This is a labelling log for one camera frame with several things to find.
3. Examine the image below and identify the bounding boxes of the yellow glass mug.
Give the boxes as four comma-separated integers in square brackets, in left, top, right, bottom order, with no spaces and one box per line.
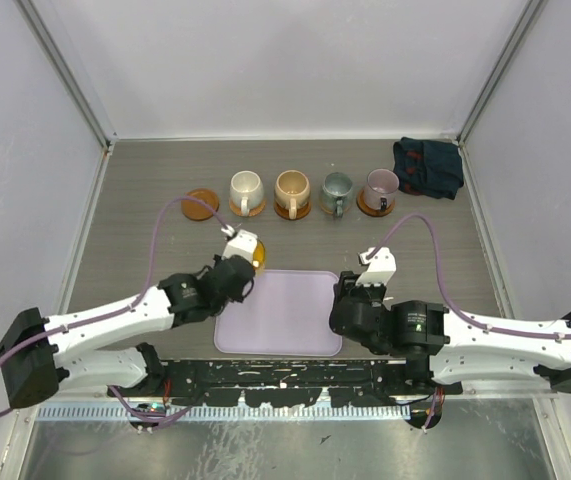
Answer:
[252,240,266,272]

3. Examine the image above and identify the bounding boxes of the light woven coaster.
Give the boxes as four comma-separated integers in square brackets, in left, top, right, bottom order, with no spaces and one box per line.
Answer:
[229,199,266,218]

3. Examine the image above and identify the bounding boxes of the dark wooden coaster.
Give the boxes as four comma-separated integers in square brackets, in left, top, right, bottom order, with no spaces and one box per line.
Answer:
[181,188,220,221]
[274,198,312,221]
[356,189,396,217]

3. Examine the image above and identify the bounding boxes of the white ceramic mug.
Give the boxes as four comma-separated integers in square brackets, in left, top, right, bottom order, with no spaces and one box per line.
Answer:
[229,170,265,215]

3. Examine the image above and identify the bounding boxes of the beige ceramic mug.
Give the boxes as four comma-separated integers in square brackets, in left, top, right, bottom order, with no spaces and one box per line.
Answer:
[274,170,311,206]

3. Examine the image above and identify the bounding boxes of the grey ceramic mug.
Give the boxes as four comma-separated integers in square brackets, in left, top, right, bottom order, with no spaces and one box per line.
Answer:
[320,172,355,218]

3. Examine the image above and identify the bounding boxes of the purple glass mug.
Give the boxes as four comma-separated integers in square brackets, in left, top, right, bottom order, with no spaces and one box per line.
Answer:
[363,168,400,212]

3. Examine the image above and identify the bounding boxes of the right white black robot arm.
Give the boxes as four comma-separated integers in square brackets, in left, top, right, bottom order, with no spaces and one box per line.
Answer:
[329,271,571,395]

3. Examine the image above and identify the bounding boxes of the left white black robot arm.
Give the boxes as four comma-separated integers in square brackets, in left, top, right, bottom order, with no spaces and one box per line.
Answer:
[0,255,258,409]

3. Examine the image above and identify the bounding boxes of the lilac plastic tray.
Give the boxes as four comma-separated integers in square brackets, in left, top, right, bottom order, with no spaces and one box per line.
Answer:
[214,270,342,357]

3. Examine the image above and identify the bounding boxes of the dark blue folded cloth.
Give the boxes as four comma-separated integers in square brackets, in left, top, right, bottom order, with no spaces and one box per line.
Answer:
[392,137,464,200]

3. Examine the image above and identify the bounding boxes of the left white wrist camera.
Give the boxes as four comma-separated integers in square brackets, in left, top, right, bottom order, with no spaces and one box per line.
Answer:
[221,225,258,264]

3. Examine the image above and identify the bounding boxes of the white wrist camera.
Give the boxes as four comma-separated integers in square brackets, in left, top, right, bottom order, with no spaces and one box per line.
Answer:
[221,225,258,264]
[356,247,396,286]

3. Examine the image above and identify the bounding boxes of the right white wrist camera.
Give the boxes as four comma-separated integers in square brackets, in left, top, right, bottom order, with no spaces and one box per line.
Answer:
[356,247,396,286]

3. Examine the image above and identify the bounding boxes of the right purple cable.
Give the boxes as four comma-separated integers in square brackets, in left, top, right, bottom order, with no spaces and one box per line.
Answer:
[359,213,571,431]

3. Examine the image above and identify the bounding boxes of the purple cable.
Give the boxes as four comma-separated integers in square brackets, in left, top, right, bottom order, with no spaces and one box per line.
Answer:
[0,194,236,419]
[359,213,571,431]

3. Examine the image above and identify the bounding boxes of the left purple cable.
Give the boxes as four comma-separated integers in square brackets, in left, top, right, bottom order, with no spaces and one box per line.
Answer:
[0,194,236,419]

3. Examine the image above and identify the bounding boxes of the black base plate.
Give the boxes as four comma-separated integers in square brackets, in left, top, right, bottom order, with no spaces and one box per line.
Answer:
[118,360,436,408]

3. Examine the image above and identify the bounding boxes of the slotted cable duct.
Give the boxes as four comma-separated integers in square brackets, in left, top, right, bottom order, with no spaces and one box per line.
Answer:
[36,402,411,422]

